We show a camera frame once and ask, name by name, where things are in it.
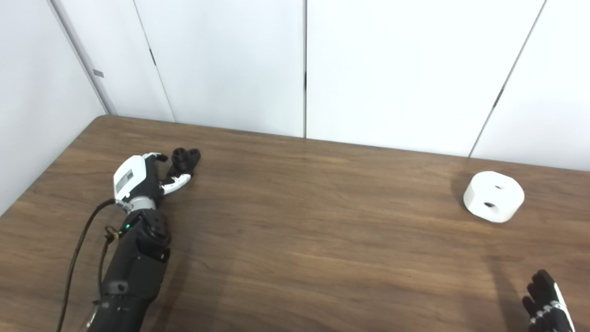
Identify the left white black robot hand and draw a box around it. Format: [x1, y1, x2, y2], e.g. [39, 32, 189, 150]
[113, 152, 193, 203]

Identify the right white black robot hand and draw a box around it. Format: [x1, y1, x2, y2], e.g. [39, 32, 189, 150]
[522, 270, 577, 332]

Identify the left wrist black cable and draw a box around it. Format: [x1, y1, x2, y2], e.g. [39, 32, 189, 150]
[56, 198, 121, 332]

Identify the round white piece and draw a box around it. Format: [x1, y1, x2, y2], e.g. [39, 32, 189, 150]
[463, 171, 525, 224]

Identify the black flanged holder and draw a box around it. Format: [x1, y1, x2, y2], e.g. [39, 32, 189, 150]
[166, 148, 201, 178]

